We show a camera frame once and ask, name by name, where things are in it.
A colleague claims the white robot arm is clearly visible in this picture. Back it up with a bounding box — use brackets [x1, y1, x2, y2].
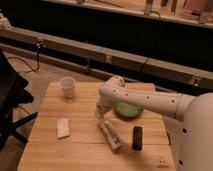
[96, 75, 213, 171]

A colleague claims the green bowl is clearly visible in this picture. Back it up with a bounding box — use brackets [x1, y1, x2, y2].
[114, 102, 143, 119]

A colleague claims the translucent plastic cup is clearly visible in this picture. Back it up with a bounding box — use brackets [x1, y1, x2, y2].
[59, 77, 75, 98]

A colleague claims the black rectangular block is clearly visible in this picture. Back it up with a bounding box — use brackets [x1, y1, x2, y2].
[132, 126, 142, 150]

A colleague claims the black chair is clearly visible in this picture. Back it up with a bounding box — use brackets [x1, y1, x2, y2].
[0, 49, 38, 151]

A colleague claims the black cable on floor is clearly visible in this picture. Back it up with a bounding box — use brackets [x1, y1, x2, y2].
[5, 39, 45, 75]

